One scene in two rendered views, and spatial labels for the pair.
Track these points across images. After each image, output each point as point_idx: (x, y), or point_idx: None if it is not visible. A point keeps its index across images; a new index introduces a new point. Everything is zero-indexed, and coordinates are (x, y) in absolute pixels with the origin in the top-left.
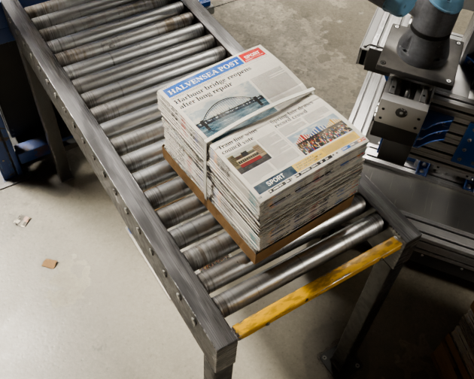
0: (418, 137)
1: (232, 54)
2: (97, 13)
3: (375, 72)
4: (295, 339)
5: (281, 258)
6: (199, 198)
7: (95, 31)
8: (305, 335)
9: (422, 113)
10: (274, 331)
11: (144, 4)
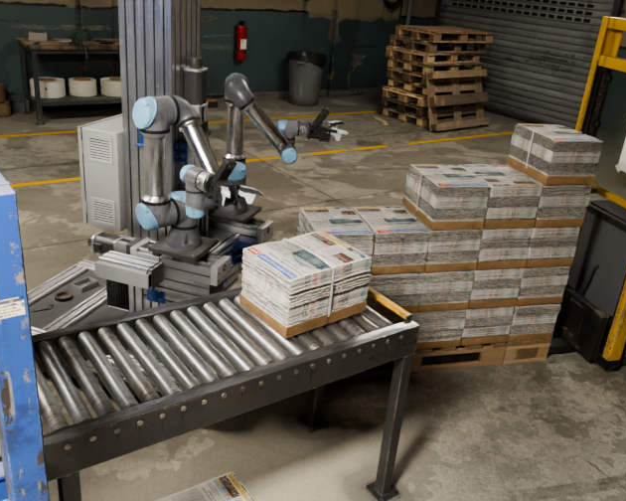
0: (224, 280)
1: (168, 310)
2: (87, 377)
3: (157, 284)
4: (298, 442)
5: (225, 445)
6: (321, 325)
7: (117, 377)
8: (294, 437)
9: (230, 259)
10: (292, 453)
11: (78, 352)
